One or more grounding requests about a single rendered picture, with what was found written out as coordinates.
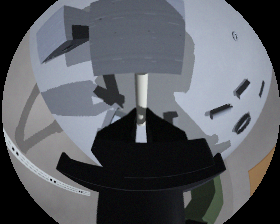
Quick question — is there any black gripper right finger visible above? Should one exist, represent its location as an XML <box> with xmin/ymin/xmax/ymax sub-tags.
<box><xmin>146</xmin><ymin>107</ymin><xmax>188</xmax><ymax>142</ymax></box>

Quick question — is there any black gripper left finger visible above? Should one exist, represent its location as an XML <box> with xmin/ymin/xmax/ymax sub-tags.
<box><xmin>94</xmin><ymin>107</ymin><xmax>137</xmax><ymax>142</ymax></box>

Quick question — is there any white cylinder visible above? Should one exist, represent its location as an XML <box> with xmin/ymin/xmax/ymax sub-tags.
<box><xmin>135</xmin><ymin>73</ymin><xmax>148</xmax><ymax>126</ymax></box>

